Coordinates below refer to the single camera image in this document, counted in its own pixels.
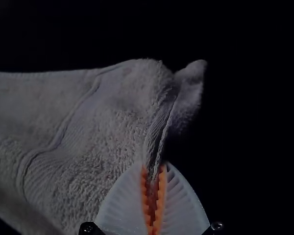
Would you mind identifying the pale towel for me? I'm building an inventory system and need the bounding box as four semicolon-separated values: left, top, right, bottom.
0;58;208;235

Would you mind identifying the black mat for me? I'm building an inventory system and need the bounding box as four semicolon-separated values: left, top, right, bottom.
0;0;294;235

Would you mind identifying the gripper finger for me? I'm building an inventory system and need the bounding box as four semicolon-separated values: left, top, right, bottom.
79;163;150;235
151;161;224;235

